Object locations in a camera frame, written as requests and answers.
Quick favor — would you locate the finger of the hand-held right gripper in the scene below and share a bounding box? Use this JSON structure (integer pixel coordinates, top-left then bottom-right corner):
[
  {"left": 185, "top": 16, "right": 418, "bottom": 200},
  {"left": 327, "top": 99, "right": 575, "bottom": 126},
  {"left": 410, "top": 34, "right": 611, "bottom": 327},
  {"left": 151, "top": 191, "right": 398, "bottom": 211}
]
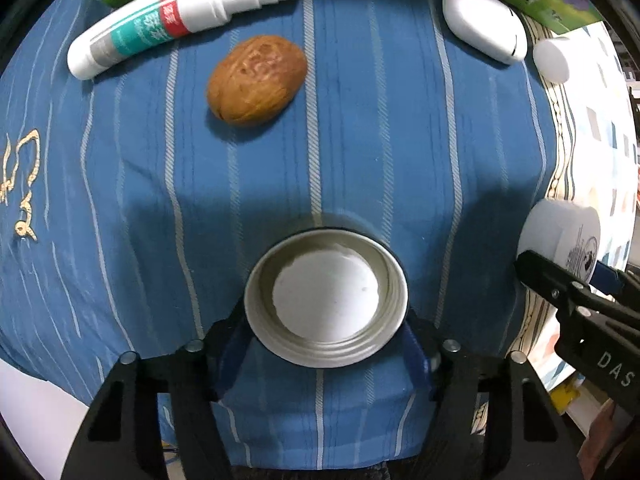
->
[
  {"left": 591, "top": 261, "right": 640, "bottom": 301},
  {"left": 514, "top": 250, "right": 608, "bottom": 317}
]

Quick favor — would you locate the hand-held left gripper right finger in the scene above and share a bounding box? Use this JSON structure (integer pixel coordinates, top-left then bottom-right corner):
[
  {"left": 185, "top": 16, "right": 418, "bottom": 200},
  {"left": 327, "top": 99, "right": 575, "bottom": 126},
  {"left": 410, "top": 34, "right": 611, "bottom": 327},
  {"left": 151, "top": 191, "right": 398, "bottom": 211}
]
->
[{"left": 399, "top": 309, "right": 586, "bottom": 480}]

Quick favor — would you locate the person's right hand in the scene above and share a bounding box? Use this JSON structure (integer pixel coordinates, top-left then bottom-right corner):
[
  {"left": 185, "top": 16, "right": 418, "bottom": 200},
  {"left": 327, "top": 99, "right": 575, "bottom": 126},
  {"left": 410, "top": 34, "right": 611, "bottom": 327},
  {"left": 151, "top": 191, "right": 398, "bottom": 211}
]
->
[{"left": 576, "top": 400, "right": 635, "bottom": 480}]

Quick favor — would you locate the white plastic jar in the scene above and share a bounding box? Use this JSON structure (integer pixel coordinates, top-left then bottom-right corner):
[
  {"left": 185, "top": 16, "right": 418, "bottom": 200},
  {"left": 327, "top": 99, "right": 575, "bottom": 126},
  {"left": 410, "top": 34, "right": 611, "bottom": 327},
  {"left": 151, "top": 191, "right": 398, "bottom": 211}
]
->
[{"left": 516, "top": 199, "right": 603, "bottom": 287}]

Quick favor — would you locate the white jar lid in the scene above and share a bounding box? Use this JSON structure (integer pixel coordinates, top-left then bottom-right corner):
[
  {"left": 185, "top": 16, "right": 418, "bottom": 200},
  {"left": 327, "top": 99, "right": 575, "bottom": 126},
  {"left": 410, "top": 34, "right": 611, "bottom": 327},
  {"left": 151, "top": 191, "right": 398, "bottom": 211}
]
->
[{"left": 243, "top": 228, "right": 409, "bottom": 369}]

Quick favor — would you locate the blue striped cloth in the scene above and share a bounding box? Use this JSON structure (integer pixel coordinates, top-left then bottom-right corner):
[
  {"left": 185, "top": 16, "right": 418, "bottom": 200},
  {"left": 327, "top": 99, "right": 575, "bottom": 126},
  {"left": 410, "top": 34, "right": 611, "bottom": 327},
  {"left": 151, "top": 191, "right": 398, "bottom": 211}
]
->
[{"left": 0, "top": 0, "right": 560, "bottom": 471}]

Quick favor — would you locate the patterned bed sheet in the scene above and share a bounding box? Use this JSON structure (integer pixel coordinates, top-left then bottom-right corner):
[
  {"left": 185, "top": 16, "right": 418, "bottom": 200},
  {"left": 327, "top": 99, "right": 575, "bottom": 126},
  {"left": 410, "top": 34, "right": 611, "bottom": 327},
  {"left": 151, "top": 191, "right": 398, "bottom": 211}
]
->
[{"left": 470, "top": 7, "right": 640, "bottom": 436}]

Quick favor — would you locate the white oval case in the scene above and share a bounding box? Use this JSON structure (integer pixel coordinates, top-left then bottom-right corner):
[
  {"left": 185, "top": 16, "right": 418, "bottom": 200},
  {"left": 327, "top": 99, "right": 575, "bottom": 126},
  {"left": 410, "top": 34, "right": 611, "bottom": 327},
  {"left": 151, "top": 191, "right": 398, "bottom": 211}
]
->
[{"left": 442, "top": 0, "right": 529, "bottom": 65}]

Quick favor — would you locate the small white cap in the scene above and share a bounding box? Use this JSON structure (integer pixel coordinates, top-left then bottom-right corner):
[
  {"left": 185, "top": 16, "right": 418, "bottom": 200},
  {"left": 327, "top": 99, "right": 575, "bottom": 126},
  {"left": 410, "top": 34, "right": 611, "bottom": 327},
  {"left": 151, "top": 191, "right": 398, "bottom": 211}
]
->
[{"left": 532, "top": 36, "right": 574, "bottom": 84}]

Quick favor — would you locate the white spray bottle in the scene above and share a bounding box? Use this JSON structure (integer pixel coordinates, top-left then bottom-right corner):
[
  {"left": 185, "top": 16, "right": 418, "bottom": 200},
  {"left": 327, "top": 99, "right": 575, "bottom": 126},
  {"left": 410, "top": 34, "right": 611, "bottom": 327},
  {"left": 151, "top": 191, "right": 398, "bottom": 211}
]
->
[{"left": 67, "top": 0, "right": 305, "bottom": 81}]

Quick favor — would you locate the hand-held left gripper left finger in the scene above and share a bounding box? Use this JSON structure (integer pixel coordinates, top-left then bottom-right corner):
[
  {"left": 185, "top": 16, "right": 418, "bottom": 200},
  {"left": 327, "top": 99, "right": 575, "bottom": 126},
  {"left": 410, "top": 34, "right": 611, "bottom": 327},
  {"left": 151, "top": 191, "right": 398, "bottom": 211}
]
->
[{"left": 60, "top": 304, "right": 254, "bottom": 480}]

